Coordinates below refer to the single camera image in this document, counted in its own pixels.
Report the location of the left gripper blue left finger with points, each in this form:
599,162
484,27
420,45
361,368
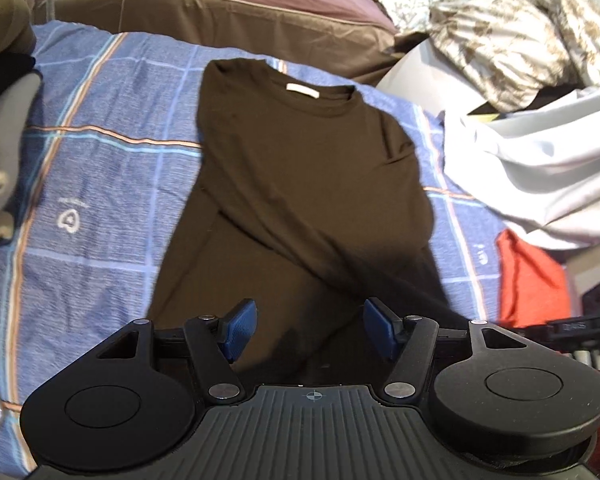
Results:
236,329

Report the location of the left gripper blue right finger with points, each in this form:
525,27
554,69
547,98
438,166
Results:
384,328

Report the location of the dark brown long-sleeve shirt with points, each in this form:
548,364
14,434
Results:
308,204

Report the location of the orange red garment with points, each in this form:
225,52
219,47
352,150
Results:
534,288

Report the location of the white crumpled duvet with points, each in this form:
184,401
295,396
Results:
540,170

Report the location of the blue plaid bed sheet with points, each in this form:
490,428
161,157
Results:
107,161

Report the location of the beige patterned blanket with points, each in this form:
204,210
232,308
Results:
509,50

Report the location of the brown and mauve mattress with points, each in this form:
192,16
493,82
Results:
350,38

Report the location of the grey and black garment pile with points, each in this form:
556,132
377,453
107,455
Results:
19,84

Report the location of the olive green garment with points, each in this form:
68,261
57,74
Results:
16,32

